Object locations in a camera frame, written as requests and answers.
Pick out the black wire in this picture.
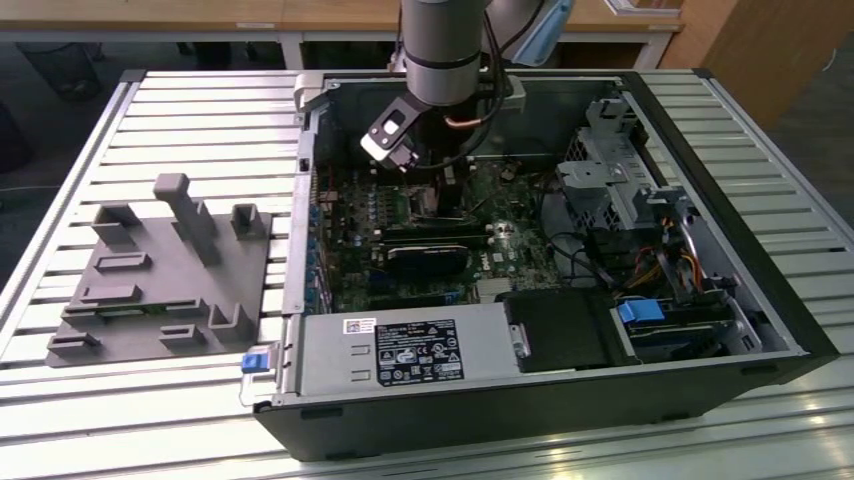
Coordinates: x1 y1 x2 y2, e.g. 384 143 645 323
546 232 615 289

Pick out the grey parts rack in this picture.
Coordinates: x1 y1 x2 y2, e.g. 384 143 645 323
43 172 276 370

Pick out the black camera cable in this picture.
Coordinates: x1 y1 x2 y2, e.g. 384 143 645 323
439 44 509 169

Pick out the blue disk carrier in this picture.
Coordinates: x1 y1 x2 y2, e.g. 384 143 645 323
617 298 667 329

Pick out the grey power supply unit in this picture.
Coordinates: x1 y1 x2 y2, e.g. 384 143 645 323
292 302 523 396

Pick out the black drive bay cover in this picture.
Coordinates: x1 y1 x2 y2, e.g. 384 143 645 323
497 289 635 374

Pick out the green motherboard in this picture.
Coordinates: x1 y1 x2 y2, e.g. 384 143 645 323
312 159 569 314

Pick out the black trash bin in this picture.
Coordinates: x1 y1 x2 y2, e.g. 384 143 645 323
16 42 106 101

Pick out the black graphics card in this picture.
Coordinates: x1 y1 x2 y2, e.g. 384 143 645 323
384 242 476 281

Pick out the white paper stack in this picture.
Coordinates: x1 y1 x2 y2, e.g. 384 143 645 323
603 0 669 16

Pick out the black open PC case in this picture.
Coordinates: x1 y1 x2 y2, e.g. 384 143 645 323
251 68 841 464

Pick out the metal disk bay cage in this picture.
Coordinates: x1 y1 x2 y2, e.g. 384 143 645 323
553 97 702 231

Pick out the CPU socket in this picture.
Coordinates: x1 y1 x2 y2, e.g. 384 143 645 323
399 185 479 226

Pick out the wooden cabinet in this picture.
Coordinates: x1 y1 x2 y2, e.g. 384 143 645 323
699 0 854 131

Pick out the metal socket cover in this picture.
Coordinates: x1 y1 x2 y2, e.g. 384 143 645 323
430 169 476 222

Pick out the yellow orange wire bundle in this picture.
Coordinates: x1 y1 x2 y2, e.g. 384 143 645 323
630 247 706 296

